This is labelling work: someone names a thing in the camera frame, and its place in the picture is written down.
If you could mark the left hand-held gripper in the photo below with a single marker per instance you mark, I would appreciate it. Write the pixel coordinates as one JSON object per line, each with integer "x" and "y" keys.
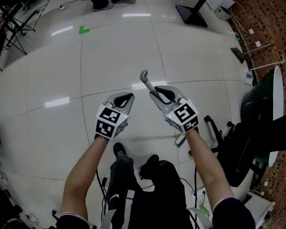
{"x": 111, "y": 123}

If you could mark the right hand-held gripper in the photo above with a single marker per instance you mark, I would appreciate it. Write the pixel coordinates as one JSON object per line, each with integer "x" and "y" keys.
{"x": 183, "y": 116}

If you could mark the person's right forearm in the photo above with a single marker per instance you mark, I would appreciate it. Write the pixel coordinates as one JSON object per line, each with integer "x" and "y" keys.
{"x": 207, "y": 170}

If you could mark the person's left forearm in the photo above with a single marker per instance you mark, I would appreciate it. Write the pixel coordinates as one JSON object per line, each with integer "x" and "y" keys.
{"x": 82, "y": 179}

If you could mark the green bristle broom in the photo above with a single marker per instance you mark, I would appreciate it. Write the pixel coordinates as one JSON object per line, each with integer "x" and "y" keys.
{"x": 238, "y": 53}

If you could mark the person's left black shoe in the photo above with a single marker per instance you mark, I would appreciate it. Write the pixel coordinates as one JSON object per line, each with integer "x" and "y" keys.
{"x": 119, "y": 149}

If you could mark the person's black shoe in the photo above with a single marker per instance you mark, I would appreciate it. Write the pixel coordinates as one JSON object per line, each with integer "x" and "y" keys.
{"x": 119, "y": 149}
{"x": 153, "y": 159}

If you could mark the person's right black shoe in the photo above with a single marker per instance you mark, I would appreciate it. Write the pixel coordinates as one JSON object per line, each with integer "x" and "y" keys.
{"x": 153, "y": 159}

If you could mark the green tape mark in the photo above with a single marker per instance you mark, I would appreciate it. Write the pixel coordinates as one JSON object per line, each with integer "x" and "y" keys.
{"x": 81, "y": 31}

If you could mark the wooden desk black base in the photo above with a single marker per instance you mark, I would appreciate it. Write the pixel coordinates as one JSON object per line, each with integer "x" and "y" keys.
{"x": 190, "y": 13}

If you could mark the white oval table green base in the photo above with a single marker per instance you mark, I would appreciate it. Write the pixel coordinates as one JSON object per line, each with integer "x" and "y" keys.
{"x": 259, "y": 100}

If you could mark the person's dark trousers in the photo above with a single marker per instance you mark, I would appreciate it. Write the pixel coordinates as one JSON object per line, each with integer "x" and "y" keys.
{"x": 163, "y": 192}

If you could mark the black mesh office chair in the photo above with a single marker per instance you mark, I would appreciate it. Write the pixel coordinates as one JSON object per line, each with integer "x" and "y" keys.
{"x": 245, "y": 152}

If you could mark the white water dispenser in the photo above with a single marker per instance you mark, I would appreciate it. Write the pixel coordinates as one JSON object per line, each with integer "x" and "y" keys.
{"x": 220, "y": 2}

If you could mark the grey chest harness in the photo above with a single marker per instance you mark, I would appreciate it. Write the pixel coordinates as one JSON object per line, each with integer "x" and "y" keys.
{"x": 107, "y": 219}

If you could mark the green plastic bottle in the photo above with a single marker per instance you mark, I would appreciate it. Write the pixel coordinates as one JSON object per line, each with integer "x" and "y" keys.
{"x": 204, "y": 211}

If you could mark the person's dark shirt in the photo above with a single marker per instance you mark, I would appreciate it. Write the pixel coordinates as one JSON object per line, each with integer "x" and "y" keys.
{"x": 232, "y": 214}

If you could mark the wooden table black legs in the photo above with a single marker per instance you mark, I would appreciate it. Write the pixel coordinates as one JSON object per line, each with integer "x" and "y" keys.
{"x": 9, "y": 21}

